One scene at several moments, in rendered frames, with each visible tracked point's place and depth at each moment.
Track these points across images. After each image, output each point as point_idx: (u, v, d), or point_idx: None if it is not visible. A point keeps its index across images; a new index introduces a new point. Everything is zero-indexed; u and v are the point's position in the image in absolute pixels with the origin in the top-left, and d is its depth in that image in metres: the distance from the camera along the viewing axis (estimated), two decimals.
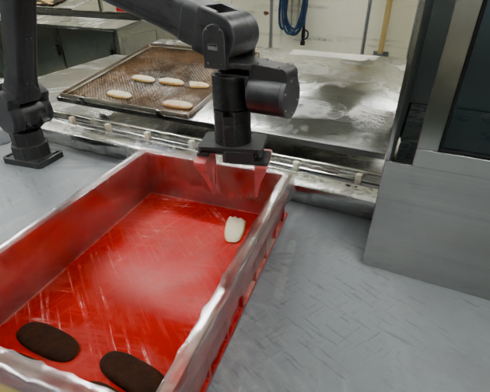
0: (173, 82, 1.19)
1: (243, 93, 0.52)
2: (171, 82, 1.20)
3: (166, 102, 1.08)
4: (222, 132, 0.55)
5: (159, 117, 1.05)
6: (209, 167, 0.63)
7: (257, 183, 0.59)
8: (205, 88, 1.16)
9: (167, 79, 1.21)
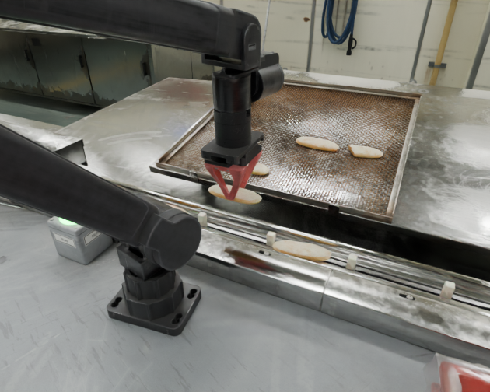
0: (324, 145, 0.81)
1: None
2: (320, 145, 0.81)
3: (280, 246, 0.62)
4: None
5: (334, 214, 0.66)
6: (248, 166, 0.63)
7: (216, 180, 0.60)
8: (379, 157, 0.77)
9: (313, 141, 0.82)
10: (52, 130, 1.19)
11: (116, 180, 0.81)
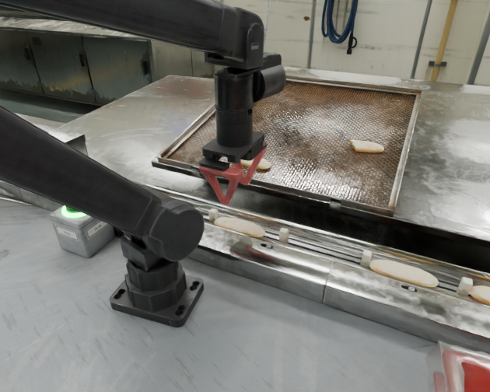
0: (247, 230, 0.64)
1: None
2: (242, 229, 0.64)
3: None
4: None
5: (336, 208, 0.67)
6: (253, 162, 0.64)
7: (211, 183, 0.59)
8: (380, 152, 0.77)
9: (233, 223, 0.66)
10: (54, 127, 1.20)
11: None
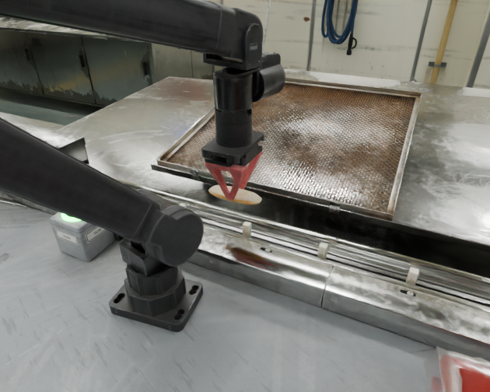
0: None
1: None
2: None
3: None
4: None
5: (335, 211, 0.67)
6: (248, 166, 0.63)
7: (216, 179, 0.60)
8: None
9: None
10: (54, 129, 1.20)
11: (117, 178, 0.81)
